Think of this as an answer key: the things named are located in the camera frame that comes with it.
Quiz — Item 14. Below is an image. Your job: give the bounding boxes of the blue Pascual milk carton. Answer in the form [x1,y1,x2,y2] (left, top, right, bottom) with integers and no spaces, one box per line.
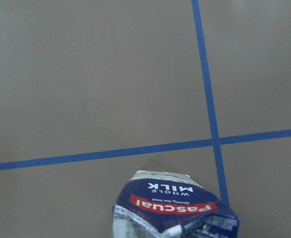
[112,171,240,238]

